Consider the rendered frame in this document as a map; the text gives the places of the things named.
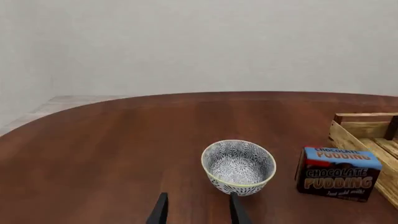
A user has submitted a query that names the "chocolate pudding box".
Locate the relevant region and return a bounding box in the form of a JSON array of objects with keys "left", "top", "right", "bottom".
[{"left": 294, "top": 146, "right": 383, "bottom": 203}]

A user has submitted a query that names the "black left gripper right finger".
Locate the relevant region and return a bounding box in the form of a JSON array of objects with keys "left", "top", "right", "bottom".
[{"left": 229, "top": 191, "right": 254, "bottom": 224}]

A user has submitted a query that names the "wooden slat tray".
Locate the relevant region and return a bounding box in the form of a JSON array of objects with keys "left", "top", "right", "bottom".
[{"left": 326, "top": 112, "right": 398, "bottom": 210}]

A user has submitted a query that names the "black white patterned bowl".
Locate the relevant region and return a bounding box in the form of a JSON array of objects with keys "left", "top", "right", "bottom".
[{"left": 200, "top": 139, "right": 277, "bottom": 197}]

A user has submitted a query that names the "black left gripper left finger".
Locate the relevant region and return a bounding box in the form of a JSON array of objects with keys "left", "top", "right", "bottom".
[{"left": 146, "top": 192, "right": 169, "bottom": 224}]

